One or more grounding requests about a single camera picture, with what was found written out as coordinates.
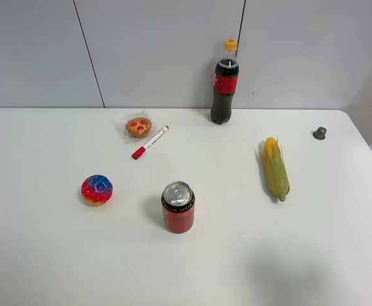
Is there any small grey coffee capsule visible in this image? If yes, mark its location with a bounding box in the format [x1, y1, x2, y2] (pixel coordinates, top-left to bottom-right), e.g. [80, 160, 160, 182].
[313, 127, 327, 140]

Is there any red soda can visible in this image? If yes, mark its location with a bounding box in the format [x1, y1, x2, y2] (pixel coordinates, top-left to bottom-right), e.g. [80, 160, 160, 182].
[161, 181, 196, 234]

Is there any red white marker pen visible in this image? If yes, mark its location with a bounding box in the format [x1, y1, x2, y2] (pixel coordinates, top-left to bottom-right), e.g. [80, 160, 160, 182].
[131, 126, 169, 160]

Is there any wrapped toy pizza bun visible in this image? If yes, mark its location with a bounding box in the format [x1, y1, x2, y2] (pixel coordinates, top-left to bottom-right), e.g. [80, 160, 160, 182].
[114, 110, 156, 143]

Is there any toy corn cob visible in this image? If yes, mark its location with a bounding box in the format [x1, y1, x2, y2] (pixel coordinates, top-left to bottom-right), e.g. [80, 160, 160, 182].
[259, 137, 290, 201]

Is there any cola bottle yellow cap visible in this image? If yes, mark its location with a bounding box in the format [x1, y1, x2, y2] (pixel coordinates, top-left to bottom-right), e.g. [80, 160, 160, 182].
[210, 39, 239, 125]

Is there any red blue speckled donut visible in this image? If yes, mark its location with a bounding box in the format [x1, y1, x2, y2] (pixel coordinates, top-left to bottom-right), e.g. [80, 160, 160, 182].
[81, 175, 113, 207]

